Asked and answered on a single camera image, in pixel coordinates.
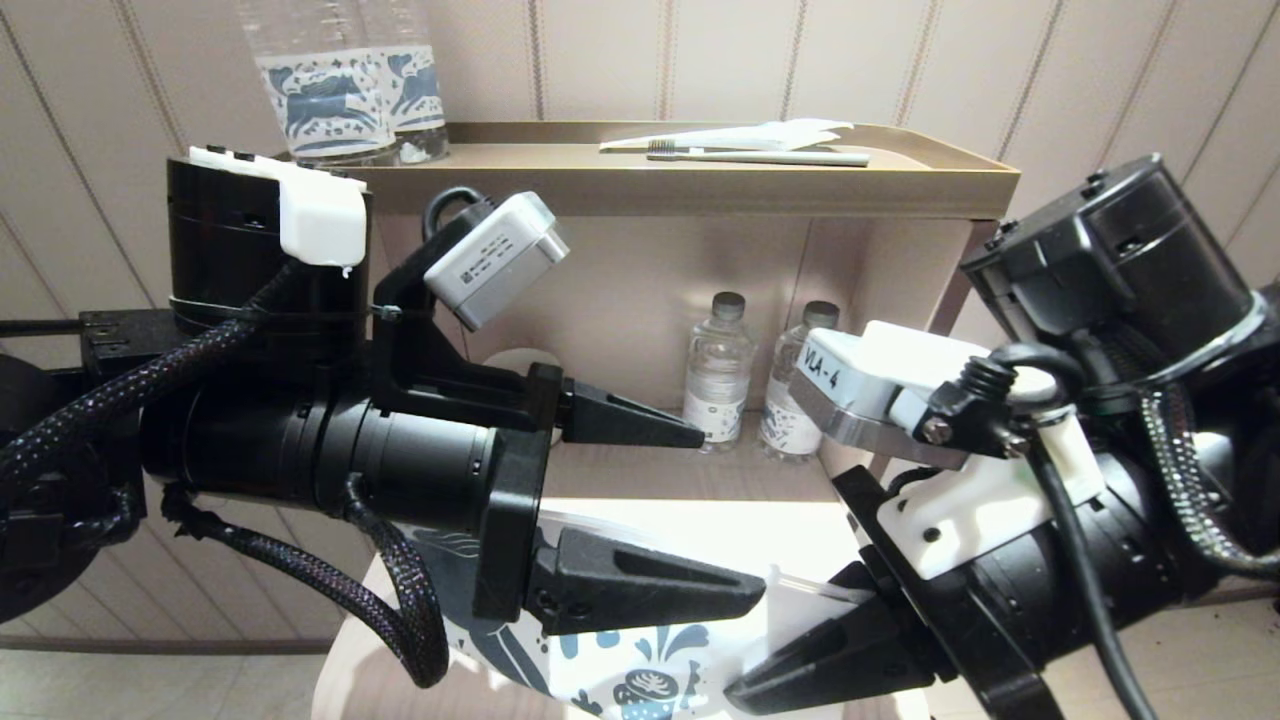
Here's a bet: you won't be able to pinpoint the blue patterned zip pouch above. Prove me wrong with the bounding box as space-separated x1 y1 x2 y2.
400 505 881 720

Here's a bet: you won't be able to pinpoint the small clear water bottle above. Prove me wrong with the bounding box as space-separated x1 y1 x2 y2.
757 300 841 463
683 291 756 454

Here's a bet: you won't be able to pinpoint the white ribbed mug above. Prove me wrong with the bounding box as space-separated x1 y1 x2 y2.
480 345 563 446

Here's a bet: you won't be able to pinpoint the beige wooden shelf unit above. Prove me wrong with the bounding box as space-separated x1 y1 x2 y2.
243 120 1021 501

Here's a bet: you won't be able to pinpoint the pale toothbrush brown bristles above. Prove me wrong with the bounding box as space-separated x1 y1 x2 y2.
647 140 873 168

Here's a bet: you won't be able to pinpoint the white paper wrapper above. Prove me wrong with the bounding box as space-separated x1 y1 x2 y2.
600 118 856 154

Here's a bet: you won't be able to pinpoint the large bottle blue print label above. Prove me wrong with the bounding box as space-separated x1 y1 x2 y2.
235 0 401 166
360 0 451 164

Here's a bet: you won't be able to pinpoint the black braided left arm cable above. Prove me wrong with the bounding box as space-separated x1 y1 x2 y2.
0 262 296 491
160 472 451 691

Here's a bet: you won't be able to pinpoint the white right camera bracket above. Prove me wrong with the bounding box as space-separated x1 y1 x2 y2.
905 410 1111 583

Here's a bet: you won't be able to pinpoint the black right camera cable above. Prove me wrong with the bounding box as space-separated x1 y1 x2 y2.
925 343 1161 720

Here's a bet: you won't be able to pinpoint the black camera cable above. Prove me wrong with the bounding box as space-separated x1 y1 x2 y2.
925 343 1161 720
422 186 493 243

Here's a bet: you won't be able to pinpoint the black left camera bracket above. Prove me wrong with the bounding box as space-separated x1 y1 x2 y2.
370 240 561 433

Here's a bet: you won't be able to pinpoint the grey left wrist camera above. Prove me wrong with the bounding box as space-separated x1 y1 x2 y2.
423 190 571 333

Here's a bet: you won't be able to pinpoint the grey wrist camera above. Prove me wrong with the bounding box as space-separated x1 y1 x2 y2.
788 320 1061 471
423 190 571 333

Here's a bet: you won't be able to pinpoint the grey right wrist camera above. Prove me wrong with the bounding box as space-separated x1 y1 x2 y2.
788 320 1061 471

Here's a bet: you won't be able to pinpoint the silver braided right arm cable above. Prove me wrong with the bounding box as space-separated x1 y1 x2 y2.
1140 385 1280 581

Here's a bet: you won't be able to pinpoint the black left camera cable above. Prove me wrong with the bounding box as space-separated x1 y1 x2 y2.
422 186 493 243

